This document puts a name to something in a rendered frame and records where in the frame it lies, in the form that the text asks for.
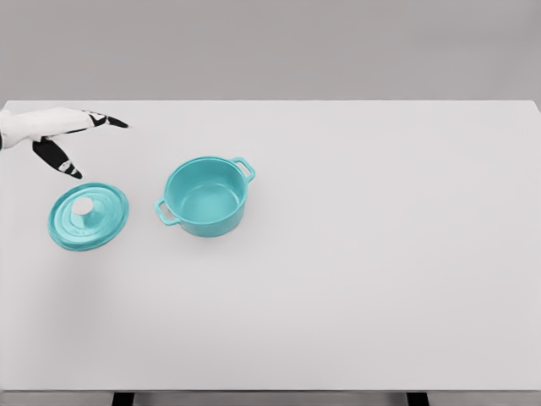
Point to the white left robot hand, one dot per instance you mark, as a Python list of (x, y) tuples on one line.
[(50, 122)]

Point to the teal pot lid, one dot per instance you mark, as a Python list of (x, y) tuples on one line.
[(101, 199)]

